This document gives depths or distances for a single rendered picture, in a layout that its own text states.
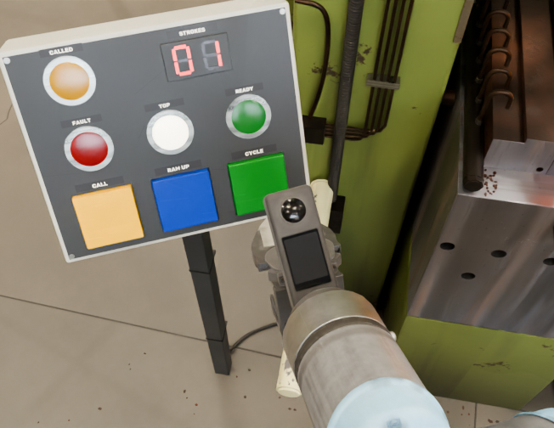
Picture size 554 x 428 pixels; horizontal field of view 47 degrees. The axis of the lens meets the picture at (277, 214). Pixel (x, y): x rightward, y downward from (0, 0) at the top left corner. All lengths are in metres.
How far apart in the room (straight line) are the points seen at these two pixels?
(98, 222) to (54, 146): 0.11
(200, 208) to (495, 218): 0.47
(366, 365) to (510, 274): 0.73
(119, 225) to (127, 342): 1.05
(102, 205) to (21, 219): 1.34
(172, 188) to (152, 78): 0.14
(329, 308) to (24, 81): 0.45
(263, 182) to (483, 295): 0.57
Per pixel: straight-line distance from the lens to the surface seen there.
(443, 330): 1.42
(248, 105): 0.80
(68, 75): 0.78
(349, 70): 1.05
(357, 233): 1.48
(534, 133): 0.99
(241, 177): 0.83
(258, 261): 0.65
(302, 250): 0.59
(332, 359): 0.50
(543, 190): 1.03
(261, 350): 1.81
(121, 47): 0.78
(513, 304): 1.29
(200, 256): 1.19
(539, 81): 1.07
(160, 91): 0.79
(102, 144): 0.80
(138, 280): 1.95
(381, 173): 1.28
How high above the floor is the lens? 1.69
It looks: 57 degrees down
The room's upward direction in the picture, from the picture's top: straight up
